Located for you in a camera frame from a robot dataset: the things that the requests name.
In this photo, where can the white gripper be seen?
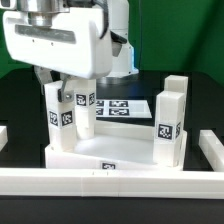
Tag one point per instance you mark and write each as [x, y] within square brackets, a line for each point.
[75, 44]

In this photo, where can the white desk top tray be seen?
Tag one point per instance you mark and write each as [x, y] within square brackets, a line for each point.
[116, 146]

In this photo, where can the white U-shaped marker base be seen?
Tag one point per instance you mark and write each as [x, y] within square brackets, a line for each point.
[122, 108]

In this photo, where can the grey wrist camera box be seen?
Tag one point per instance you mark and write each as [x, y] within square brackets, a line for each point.
[117, 43]

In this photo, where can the white front fence rail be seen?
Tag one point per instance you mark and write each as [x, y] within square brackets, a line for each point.
[111, 183]

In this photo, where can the white fence rail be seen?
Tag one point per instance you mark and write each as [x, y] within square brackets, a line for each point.
[213, 149]
[111, 183]

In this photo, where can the white right fence rail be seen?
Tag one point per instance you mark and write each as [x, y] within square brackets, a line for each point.
[213, 149]

